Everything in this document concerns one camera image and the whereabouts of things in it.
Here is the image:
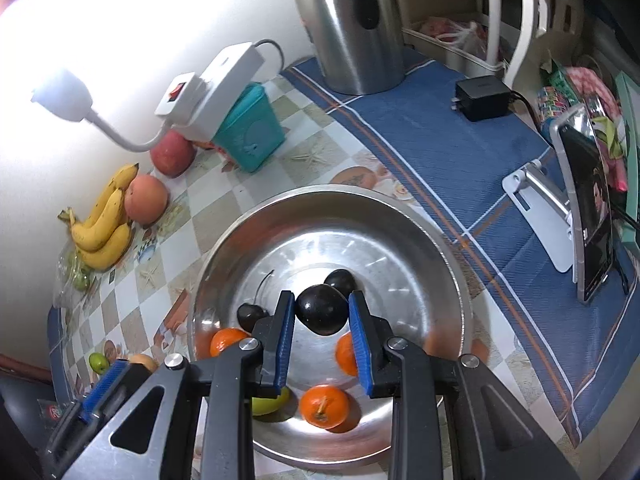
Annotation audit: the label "pink plastic bag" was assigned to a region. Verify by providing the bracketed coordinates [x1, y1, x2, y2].
[417, 16, 488, 59]

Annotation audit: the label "white power strip cable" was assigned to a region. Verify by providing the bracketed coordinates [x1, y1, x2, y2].
[252, 37, 284, 74]

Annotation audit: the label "white phone stand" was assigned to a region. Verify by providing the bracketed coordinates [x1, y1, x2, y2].
[501, 160, 574, 273]

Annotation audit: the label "stainless steel kettle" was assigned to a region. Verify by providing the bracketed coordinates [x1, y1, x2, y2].
[291, 0, 407, 96]

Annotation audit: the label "dark cherry with stem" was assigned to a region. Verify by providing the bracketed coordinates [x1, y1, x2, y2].
[236, 270, 276, 333]

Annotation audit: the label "colourful snack packets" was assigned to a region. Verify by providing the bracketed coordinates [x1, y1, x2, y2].
[565, 66, 629, 191]

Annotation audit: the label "checkered printed table cover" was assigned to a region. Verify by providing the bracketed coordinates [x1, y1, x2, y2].
[47, 72, 576, 480]

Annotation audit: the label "tablet on white stand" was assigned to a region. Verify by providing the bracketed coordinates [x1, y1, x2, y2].
[557, 105, 616, 303]

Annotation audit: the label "large dark purple plum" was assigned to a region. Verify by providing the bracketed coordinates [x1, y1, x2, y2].
[295, 284, 350, 337]

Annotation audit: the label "orange tangerine with stem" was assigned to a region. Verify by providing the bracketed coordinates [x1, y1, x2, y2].
[300, 385, 349, 429]

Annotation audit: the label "stainless steel bowl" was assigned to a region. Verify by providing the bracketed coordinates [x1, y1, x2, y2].
[189, 185, 473, 471]

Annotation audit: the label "bag of green fruit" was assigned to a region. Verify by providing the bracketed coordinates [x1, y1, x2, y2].
[54, 242, 96, 306]

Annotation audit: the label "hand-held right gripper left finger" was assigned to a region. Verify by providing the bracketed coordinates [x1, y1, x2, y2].
[65, 290, 297, 480]

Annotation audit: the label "white plastic rack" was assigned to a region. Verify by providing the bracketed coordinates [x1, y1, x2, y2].
[400, 0, 591, 91]

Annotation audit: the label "red apple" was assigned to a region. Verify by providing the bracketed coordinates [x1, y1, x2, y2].
[151, 130, 197, 178]

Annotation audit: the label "small tan fruit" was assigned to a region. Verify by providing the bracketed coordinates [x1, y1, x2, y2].
[127, 353, 160, 373]

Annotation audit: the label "black adapter cable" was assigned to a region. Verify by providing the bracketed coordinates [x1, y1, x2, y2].
[510, 89, 544, 127]

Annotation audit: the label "black power adapter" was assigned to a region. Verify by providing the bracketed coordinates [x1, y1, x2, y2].
[454, 76, 513, 122]

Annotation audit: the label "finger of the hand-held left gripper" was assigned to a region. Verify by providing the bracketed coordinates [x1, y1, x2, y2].
[45, 359, 129, 466]

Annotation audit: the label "yellow green fruit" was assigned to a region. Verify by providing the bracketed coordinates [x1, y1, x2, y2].
[251, 386, 291, 416]

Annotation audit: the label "colourful patterned box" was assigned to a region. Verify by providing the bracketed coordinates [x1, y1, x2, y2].
[536, 85, 574, 122]

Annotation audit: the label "teal plastic box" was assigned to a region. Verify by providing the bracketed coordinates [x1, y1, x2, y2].
[212, 82, 287, 173]

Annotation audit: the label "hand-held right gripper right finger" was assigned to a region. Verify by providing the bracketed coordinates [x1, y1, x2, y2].
[348, 290, 581, 480]

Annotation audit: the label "blue tablecloth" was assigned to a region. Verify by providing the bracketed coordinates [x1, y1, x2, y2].
[280, 55, 636, 448]

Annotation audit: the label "bunch of yellow bananas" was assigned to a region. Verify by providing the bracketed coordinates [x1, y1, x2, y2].
[56, 162, 140, 271]

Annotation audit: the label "white gooseneck lamp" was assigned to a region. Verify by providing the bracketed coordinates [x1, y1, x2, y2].
[30, 67, 208, 153]

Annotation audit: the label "pale orange peach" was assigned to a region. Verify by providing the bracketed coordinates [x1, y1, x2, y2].
[124, 175, 169, 226]

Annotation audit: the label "white power strip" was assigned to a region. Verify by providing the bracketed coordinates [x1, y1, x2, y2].
[172, 42, 263, 142]

